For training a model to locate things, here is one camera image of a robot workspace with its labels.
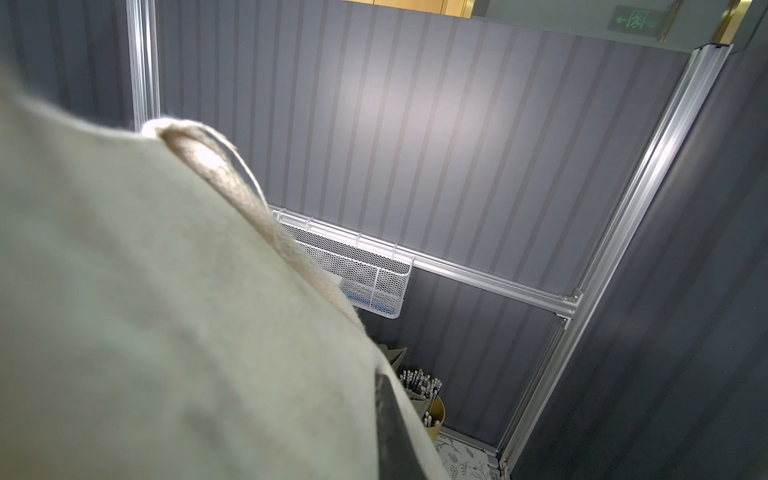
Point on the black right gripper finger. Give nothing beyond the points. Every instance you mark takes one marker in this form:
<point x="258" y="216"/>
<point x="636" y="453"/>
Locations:
<point x="398" y="458"/>

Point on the cream tote bag front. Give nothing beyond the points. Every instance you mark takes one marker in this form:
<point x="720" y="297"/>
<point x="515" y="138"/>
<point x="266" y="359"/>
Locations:
<point x="158" y="323"/>

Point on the olive green canvas bag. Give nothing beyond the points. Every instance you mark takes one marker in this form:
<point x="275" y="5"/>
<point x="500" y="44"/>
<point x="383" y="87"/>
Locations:
<point x="395" y="357"/>

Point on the yellow pencil cup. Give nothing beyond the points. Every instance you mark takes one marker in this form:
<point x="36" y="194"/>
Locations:
<point x="437" y="414"/>

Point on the bundle of pencils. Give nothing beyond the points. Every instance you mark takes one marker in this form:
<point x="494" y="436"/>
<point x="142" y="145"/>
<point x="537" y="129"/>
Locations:
<point x="423" y="390"/>

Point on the white wire wall basket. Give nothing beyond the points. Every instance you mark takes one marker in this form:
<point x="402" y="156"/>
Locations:
<point x="373" y="274"/>

